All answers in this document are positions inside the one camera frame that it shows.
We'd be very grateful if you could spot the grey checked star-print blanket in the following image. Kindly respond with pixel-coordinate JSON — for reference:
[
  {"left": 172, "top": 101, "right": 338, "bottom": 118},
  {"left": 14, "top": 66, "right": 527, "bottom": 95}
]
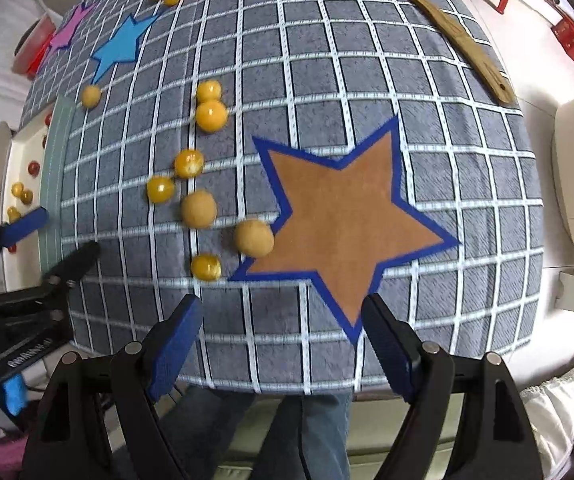
[{"left": 21, "top": 0, "right": 544, "bottom": 397}]

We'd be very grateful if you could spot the small yellow fruit group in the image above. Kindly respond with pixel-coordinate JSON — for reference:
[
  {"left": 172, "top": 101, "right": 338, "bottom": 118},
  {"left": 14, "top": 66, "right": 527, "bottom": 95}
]
[{"left": 6, "top": 0, "right": 275, "bottom": 282}]

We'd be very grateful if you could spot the white lace cloth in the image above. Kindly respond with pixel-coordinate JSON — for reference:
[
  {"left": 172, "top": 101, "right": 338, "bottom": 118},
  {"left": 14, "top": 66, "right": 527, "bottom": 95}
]
[{"left": 520, "top": 357, "right": 574, "bottom": 471}]

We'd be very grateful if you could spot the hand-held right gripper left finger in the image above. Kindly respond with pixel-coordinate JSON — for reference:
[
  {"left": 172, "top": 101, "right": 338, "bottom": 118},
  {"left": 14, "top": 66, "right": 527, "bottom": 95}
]
[{"left": 19, "top": 294, "right": 204, "bottom": 480}]

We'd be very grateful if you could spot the white rectangular tray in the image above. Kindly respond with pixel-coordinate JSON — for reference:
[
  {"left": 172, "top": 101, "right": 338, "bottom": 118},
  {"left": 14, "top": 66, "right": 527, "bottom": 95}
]
[{"left": 1, "top": 94, "right": 76, "bottom": 291}]

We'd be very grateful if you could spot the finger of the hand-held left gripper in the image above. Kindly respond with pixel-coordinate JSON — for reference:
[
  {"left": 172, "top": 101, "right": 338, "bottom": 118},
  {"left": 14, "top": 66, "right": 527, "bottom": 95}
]
[
  {"left": 0, "top": 207, "right": 50, "bottom": 282},
  {"left": 0, "top": 240, "right": 102, "bottom": 312}
]

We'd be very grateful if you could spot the long wooden tray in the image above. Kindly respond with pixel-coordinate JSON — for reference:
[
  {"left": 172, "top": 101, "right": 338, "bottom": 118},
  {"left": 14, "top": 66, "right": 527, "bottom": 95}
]
[{"left": 351, "top": 0, "right": 516, "bottom": 107}]

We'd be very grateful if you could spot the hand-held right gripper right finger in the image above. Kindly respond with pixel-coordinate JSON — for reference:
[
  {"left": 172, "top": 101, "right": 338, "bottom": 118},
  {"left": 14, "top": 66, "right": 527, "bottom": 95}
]
[{"left": 361, "top": 294, "right": 543, "bottom": 480}]

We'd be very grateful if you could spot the red plastic basin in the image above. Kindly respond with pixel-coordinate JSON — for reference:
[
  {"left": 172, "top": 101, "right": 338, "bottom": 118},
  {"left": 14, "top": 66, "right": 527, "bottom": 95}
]
[{"left": 12, "top": 14, "right": 62, "bottom": 77}]

